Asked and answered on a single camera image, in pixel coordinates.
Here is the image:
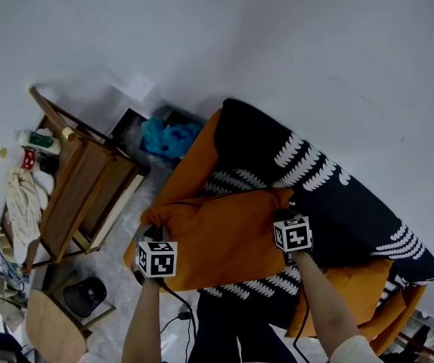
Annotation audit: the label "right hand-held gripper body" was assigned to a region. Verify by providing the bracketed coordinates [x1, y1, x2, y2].
[272, 209, 315, 267]

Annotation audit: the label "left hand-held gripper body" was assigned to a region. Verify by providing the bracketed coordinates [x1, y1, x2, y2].
[131, 223, 179, 287]

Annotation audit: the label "large orange cushion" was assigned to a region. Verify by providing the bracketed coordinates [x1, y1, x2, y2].
[285, 258, 395, 339]
[140, 188, 302, 293]

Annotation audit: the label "person's right forearm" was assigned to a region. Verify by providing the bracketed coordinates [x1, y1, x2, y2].
[294, 251, 361, 358]

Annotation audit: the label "person's left forearm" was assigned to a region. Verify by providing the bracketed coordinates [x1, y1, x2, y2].
[121, 278, 165, 363]

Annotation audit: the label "black shoe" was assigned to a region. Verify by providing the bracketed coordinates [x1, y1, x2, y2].
[63, 277, 108, 319]

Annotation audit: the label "person's dark trouser legs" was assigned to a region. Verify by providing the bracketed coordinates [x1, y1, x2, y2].
[192, 289, 297, 363]

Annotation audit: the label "wooden side cart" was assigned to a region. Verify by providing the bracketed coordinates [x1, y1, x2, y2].
[0, 85, 150, 274]

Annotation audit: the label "teal cloth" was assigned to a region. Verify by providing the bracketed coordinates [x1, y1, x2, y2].
[140, 117, 203, 160]

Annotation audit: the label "round wooden chair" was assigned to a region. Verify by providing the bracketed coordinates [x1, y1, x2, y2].
[25, 278, 116, 363]

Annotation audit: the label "white rolled towel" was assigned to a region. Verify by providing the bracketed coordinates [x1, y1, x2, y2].
[34, 170, 56, 203]

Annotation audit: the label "black box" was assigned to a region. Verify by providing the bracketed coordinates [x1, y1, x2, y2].
[110, 107, 150, 147]

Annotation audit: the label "cream crumpled cloth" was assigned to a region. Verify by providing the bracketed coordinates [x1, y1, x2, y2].
[4, 168, 44, 247]

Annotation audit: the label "red white spotted cup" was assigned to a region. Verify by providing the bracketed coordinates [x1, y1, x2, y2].
[20, 147, 37, 170]

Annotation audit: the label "white bottle green label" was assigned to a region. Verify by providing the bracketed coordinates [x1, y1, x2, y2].
[11, 128, 64, 155]

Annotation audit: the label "clear bottle yellow cap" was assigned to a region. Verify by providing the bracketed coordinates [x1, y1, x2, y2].
[0, 147, 23, 168]

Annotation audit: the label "white wall outlet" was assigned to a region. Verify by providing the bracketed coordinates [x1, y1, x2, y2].
[120, 73, 156, 101]

